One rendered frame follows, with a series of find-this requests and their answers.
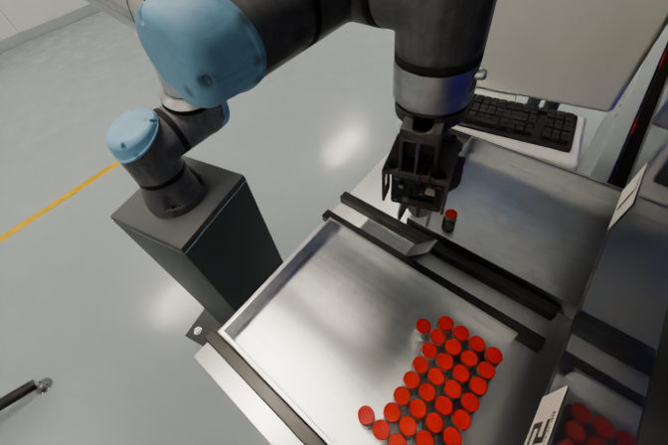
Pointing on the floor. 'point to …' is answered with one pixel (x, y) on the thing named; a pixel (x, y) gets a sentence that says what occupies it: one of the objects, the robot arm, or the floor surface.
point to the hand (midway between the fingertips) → (419, 207)
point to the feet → (26, 391)
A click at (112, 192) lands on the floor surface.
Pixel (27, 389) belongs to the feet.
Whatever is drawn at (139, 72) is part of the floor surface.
